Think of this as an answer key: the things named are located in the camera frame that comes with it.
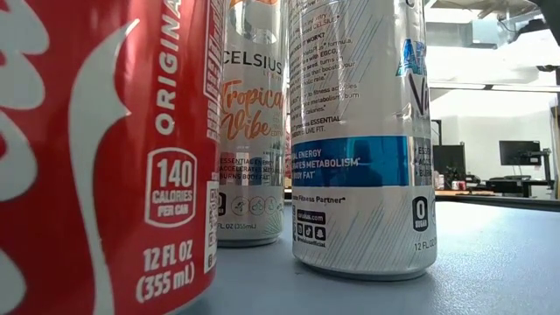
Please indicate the black computer monitor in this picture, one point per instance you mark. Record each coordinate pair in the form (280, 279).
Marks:
(520, 153)
(448, 157)

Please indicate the Celsius Tropical Vibe can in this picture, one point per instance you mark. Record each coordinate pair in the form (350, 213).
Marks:
(251, 131)

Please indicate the black monitor stand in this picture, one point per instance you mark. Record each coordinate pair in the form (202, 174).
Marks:
(546, 168)

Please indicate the Celsius Arctic Vibe can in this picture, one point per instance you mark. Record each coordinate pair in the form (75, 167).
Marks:
(363, 175)

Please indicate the black office desk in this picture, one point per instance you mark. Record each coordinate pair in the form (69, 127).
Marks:
(512, 184)

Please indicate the red Coca-Cola can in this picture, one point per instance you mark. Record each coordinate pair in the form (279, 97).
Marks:
(109, 175)

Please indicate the grey ceiling duct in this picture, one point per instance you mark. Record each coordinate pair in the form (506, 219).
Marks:
(459, 32)

